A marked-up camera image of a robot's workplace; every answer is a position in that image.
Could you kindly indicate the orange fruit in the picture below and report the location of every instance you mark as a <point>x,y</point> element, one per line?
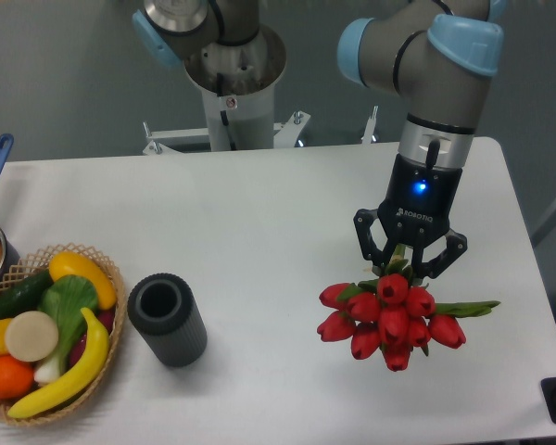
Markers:
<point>16,378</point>

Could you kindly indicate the woven wicker basket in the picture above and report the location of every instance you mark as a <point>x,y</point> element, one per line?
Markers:
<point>38,261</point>

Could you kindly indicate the beige round disc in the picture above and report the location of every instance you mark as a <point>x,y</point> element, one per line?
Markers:
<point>31,336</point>

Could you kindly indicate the dark grey ribbed vase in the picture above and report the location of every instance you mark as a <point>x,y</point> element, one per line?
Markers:
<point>163,310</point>

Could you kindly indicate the green bok choy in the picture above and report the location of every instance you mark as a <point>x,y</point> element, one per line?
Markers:
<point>63,302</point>

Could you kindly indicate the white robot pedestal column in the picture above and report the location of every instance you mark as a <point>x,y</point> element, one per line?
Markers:
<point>237,88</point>

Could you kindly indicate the yellow banana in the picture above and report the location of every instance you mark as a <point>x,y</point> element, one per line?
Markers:
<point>75,380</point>

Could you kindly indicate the green cucumber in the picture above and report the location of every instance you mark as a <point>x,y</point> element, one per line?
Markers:
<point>25,295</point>

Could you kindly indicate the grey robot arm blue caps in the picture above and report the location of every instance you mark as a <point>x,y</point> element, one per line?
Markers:
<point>441,56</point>

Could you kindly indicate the red tulip bouquet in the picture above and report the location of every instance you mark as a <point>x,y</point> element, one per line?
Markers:
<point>395,315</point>

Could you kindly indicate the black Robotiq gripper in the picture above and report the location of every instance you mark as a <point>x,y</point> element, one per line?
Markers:
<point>415,212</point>

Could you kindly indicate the white metal base frame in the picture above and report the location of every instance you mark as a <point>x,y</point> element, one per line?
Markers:
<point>285,135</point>

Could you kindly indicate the red radish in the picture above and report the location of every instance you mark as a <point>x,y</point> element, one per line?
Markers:
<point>106,318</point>

